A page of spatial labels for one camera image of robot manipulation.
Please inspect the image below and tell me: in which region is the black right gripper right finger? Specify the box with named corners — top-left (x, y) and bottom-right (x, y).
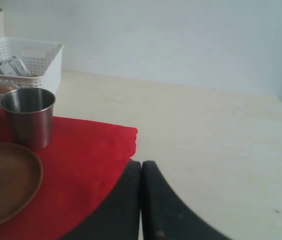
top-left (140, 160), bottom-right (228, 240)

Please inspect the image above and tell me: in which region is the white woven plastic basket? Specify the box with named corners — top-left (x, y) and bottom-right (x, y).
top-left (0, 37), bottom-right (63, 98)

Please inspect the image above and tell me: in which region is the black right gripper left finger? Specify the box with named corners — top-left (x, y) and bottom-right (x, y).
top-left (61, 161), bottom-right (141, 240)

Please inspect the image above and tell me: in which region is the red scalloped table cloth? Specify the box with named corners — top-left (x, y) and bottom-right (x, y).
top-left (0, 116), bottom-right (138, 240)

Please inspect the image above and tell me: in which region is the brown round plate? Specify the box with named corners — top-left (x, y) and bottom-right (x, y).
top-left (0, 142), bottom-right (43, 225)

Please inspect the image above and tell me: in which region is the blue white milk carton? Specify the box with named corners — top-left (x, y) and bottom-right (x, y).
top-left (0, 56), bottom-right (31, 77)

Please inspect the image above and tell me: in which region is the stainless steel cup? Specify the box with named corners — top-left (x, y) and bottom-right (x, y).
top-left (0, 87), bottom-right (56, 152)

